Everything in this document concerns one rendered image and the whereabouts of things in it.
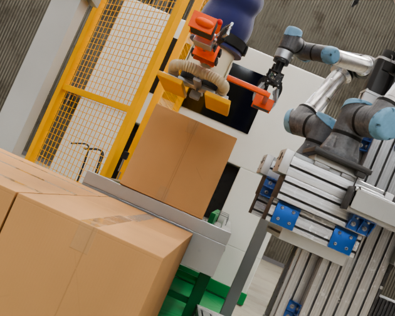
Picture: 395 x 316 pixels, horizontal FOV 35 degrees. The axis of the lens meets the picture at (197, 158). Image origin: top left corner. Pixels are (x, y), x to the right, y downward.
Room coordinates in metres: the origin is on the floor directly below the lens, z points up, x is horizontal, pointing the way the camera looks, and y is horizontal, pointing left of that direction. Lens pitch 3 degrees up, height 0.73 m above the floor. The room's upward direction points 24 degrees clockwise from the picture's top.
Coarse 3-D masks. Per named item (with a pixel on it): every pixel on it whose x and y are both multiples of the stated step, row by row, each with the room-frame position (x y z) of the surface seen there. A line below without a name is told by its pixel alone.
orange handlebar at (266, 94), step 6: (198, 18) 1.79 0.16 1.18; (204, 18) 1.79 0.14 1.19; (204, 24) 1.79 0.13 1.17; (210, 24) 1.79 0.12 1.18; (198, 48) 2.11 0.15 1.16; (210, 54) 2.14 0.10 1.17; (210, 66) 2.35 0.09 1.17; (228, 78) 2.47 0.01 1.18; (234, 78) 2.47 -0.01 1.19; (240, 84) 2.47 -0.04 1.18; (246, 84) 2.47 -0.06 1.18; (252, 90) 2.47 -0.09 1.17; (258, 90) 2.46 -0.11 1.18; (264, 90) 2.46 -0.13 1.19; (264, 96) 2.48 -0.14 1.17; (264, 102) 2.62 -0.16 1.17
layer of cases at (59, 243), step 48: (0, 192) 1.56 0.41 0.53; (48, 192) 1.85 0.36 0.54; (96, 192) 2.63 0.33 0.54; (0, 240) 1.56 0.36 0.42; (48, 240) 1.55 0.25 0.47; (96, 240) 1.54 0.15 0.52; (144, 240) 1.71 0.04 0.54; (0, 288) 1.55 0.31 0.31; (48, 288) 1.55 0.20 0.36; (96, 288) 1.54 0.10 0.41; (144, 288) 1.53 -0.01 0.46
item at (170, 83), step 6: (162, 72) 2.28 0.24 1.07; (162, 78) 2.31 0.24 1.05; (168, 78) 2.28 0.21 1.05; (174, 78) 2.28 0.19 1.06; (180, 78) 2.30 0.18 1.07; (162, 84) 2.46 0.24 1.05; (168, 84) 2.39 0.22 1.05; (174, 84) 2.32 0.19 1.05; (180, 84) 2.28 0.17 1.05; (168, 90) 2.58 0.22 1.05; (174, 90) 2.50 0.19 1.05; (180, 90) 2.43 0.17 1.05; (180, 96) 2.60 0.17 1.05; (186, 96) 2.60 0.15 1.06
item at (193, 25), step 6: (198, 12) 1.80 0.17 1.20; (192, 18) 1.80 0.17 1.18; (210, 18) 1.80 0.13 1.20; (192, 24) 1.80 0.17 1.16; (198, 24) 1.80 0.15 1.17; (216, 24) 1.83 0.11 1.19; (192, 30) 1.84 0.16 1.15; (198, 30) 1.81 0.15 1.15; (204, 30) 1.80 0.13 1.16; (210, 30) 1.80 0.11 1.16; (204, 36) 1.86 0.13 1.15; (210, 36) 1.83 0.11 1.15
